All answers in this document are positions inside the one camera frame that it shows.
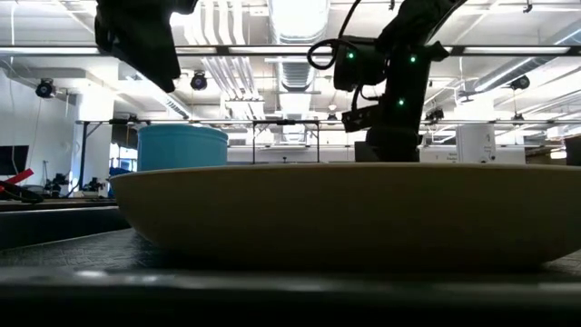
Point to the black ceiling camera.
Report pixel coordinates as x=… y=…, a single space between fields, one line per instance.
x=198 y=82
x=519 y=82
x=45 y=88

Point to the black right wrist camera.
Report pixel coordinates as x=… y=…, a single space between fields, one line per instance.
x=361 y=119

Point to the silver ceiling air duct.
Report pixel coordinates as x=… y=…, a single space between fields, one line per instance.
x=297 y=27

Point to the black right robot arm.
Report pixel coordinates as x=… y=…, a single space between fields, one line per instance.
x=399 y=68

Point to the black metal rig frame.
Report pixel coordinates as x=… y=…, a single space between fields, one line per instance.
x=218 y=50

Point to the black serving tray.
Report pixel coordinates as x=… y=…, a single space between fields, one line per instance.
x=272 y=300

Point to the white box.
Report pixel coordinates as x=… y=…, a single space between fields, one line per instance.
x=474 y=143

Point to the beige round plate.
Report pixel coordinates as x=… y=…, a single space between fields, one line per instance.
x=345 y=213

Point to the blue plastic cup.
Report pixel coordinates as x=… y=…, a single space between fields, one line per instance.
x=181 y=147

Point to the black monitor screen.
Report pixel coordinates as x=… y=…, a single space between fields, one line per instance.
x=13 y=160

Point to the long background table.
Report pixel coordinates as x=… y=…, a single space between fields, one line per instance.
x=286 y=122

